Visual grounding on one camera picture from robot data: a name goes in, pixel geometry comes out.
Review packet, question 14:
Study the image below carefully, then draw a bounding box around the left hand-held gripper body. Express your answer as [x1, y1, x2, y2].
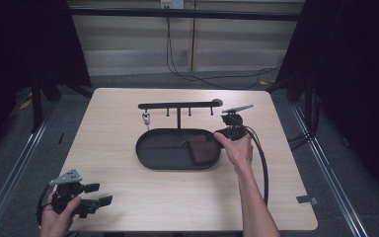
[48, 169, 101, 219]

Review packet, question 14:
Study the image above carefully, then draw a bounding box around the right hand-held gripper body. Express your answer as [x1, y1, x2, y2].
[216, 104, 255, 142]

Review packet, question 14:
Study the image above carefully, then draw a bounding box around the brown wallet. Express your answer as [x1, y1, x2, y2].
[181, 133, 222, 167]

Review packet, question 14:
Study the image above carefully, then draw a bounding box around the black hook stand with tray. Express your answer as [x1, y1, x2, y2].
[135, 98, 224, 171]

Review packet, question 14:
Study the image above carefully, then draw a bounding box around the silver key ring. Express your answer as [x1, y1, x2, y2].
[141, 112, 151, 131]

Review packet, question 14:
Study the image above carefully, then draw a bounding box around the person's right hand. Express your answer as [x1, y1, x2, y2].
[213, 131, 254, 173]

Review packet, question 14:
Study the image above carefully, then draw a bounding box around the person's left hand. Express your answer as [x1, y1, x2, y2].
[39, 192, 83, 237]

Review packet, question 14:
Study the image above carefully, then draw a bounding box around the yellow floor scrap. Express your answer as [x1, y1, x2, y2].
[18, 98, 34, 111]

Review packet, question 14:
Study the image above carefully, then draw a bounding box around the grey tape piece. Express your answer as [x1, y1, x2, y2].
[295, 195, 320, 205]

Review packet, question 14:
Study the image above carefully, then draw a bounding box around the black horizontal beam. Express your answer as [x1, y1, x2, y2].
[68, 7, 303, 23]

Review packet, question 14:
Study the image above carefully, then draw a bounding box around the left hand-held gripper cable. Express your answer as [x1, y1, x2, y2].
[36, 185, 54, 228]

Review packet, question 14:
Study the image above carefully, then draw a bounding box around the hand-held gripper cable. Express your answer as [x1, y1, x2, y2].
[226, 115, 270, 207]
[36, 185, 54, 228]

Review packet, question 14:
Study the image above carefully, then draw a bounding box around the right hand-held gripper cable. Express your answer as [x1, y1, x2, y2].
[226, 115, 270, 207]

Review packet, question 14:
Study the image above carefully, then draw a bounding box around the metal floor rail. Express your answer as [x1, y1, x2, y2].
[289, 104, 370, 237]
[0, 104, 57, 237]

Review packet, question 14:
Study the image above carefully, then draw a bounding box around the black floor cable bundle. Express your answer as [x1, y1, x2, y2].
[287, 129, 315, 151]

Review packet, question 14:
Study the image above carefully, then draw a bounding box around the black hanging cable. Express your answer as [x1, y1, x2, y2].
[165, 6, 281, 91]

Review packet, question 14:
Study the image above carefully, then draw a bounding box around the black frame post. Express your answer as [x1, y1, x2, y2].
[31, 73, 44, 133]

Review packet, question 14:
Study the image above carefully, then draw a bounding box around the white wall socket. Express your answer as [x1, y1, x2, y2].
[160, 0, 186, 10]

